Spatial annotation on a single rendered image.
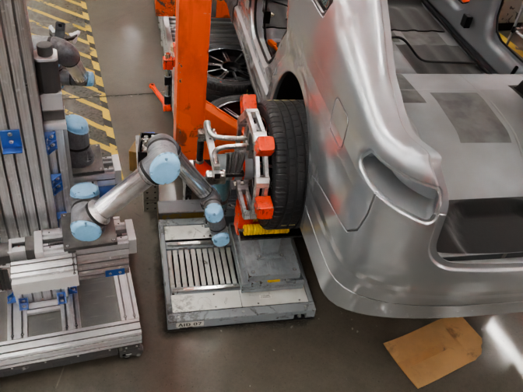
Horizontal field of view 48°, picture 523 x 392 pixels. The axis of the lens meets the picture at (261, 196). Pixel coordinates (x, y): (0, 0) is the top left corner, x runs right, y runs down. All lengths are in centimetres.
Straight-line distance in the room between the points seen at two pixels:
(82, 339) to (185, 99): 135
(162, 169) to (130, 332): 107
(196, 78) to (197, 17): 34
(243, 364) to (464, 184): 146
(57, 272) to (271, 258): 128
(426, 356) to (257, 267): 105
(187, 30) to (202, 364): 171
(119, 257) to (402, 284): 126
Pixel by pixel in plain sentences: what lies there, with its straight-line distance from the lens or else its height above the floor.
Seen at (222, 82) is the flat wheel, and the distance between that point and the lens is 434.
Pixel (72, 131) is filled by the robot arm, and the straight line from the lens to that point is 291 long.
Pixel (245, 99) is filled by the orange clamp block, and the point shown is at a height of 111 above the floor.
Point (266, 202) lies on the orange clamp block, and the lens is 275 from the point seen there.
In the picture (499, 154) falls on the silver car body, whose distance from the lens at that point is 334.
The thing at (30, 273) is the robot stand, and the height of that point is 74.
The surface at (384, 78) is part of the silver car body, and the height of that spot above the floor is 170.
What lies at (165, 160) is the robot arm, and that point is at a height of 132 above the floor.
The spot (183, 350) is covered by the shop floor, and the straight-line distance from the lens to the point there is 326.
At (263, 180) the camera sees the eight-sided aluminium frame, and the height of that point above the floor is 97.
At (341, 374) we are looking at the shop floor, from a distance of 330.
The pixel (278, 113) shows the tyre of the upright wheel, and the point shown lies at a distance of 282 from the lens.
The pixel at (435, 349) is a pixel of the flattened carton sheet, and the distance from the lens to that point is 356.
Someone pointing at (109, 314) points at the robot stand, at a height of 21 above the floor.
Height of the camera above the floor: 270
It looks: 41 degrees down
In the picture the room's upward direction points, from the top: 9 degrees clockwise
